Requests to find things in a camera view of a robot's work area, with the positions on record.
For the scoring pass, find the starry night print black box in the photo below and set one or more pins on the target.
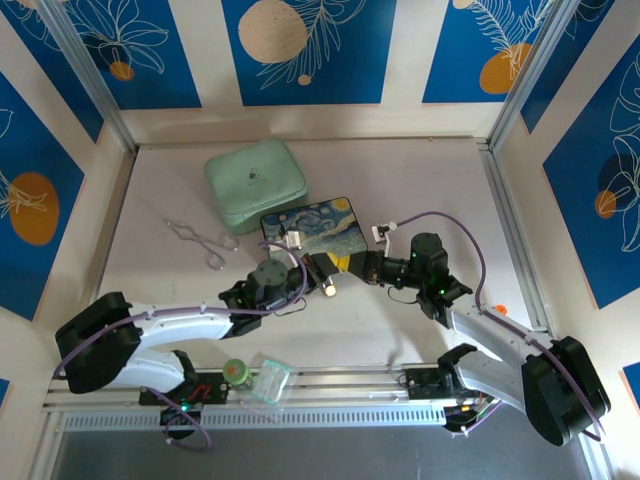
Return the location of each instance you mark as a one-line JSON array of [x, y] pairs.
[[325, 225]]

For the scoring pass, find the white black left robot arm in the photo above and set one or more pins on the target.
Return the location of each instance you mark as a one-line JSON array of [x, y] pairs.
[[180, 320]]

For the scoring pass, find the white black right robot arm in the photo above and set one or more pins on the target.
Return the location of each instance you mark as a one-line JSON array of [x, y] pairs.
[[500, 330]]

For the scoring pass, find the clear plastic tongs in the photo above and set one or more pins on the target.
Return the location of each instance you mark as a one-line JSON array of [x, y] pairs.
[[200, 242]]

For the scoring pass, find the small orange knob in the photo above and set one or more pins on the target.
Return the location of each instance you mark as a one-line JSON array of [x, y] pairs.
[[500, 309]]

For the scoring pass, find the small green-capped bottle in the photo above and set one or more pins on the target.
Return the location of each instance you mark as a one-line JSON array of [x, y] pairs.
[[236, 374]]

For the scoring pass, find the clear plastic box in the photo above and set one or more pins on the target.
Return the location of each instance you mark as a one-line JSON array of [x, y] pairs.
[[270, 381]]

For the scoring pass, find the mint green zip case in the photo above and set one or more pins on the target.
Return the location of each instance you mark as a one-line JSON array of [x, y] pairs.
[[255, 180]]

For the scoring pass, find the black connector module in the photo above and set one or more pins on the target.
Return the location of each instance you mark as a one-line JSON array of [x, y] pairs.
[[180, 414], [462, 422]]

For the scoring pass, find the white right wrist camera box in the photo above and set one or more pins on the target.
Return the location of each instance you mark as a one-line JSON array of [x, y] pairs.
[[382, 233]]

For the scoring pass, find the aluminium side rail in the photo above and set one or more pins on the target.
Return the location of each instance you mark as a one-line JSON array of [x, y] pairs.
[[510, 220]]

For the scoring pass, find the long aluminium mounting rail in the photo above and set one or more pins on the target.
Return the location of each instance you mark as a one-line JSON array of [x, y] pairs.
[[340, 387]]

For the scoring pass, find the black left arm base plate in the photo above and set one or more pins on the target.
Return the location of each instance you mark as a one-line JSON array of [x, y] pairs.
[[212, 390]]

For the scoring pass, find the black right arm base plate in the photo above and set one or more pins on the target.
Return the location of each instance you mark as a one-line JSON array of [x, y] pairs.
[[422, 387]]

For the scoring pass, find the aluminium frame post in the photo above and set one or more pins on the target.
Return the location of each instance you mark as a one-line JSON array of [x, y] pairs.
[[535, 65], [86, 65]]

